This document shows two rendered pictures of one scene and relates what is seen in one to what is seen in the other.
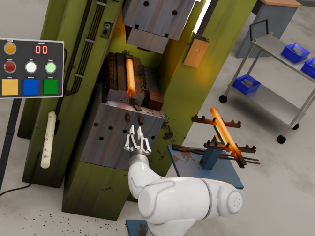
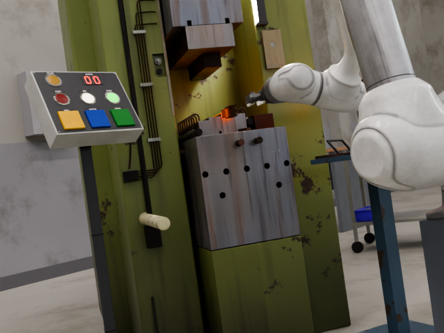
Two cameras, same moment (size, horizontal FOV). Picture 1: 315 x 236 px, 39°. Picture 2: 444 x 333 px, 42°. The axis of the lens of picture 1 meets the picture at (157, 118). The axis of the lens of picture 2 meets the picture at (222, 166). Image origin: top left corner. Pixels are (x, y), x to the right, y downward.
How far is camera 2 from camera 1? 153 cm
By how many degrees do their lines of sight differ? 34
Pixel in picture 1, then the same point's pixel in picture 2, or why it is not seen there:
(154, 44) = (219, 36)
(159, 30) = (216, 17)
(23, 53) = (72, 84)
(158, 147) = (304, 210)
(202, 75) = not seen: hidden behind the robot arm
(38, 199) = not seen: outside the picture
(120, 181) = (283, 263)
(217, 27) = (278, 9)
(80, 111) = (179, 197)
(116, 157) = (256, 219)
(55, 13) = not seen: hidden behind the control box
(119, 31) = (177, 108)
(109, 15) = (154, 45)
